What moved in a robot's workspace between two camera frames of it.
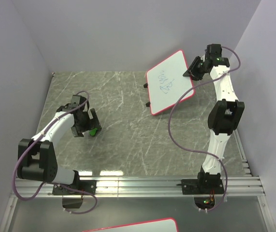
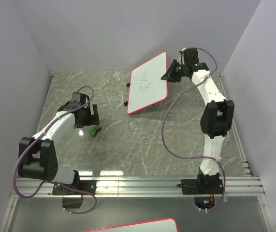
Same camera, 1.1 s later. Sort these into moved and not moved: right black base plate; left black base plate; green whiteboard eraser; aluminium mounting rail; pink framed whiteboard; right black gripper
Moved: right black gripper; pink framed whiteboard
Not moved: aluminium mounting rail; green whiteboard eraser; right black base plate; left black base plate
